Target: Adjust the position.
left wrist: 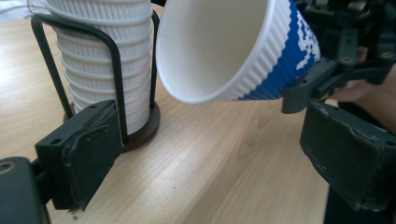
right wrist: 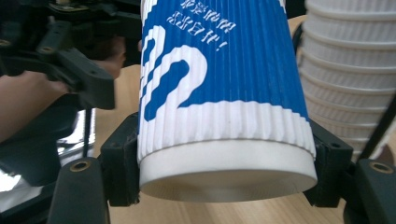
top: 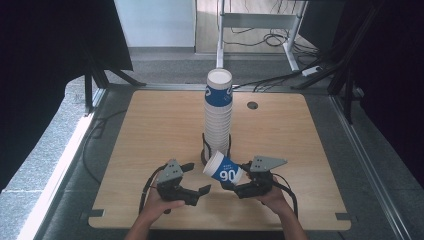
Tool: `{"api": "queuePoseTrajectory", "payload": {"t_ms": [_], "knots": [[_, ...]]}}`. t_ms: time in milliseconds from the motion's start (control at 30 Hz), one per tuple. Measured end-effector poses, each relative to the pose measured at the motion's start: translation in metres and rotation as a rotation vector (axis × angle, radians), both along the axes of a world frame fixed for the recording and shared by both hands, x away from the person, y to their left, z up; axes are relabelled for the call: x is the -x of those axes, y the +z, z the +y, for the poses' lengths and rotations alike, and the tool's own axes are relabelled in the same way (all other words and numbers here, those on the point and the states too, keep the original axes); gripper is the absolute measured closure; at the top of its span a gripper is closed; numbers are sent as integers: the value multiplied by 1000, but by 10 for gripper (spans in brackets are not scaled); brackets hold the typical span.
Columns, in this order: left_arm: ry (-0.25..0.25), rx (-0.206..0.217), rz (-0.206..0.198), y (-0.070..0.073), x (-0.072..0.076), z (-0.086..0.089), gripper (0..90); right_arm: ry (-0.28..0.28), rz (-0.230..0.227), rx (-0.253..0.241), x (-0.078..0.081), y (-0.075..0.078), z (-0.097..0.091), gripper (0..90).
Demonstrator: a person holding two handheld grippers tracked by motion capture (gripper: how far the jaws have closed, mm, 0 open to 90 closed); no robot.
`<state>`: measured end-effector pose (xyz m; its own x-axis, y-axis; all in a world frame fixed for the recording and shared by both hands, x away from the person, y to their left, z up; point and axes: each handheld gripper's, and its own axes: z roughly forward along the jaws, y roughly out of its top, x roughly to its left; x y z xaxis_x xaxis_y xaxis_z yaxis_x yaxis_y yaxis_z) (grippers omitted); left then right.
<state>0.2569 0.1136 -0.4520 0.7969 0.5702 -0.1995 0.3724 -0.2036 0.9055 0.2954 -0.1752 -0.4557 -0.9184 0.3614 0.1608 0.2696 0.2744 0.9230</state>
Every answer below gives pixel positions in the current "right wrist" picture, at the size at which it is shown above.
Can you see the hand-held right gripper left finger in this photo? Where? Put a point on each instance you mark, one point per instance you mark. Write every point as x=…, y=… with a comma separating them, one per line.
x=120, y=161

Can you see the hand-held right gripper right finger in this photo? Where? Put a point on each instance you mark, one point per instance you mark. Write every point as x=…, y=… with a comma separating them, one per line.
x=333, y=168

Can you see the stack of white-rimmed cups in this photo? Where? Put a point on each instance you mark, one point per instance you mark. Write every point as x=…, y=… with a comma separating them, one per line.
x=345, y=71

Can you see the blue and white paper cup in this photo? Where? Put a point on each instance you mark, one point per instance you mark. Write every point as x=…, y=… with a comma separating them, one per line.
x=236, y=93

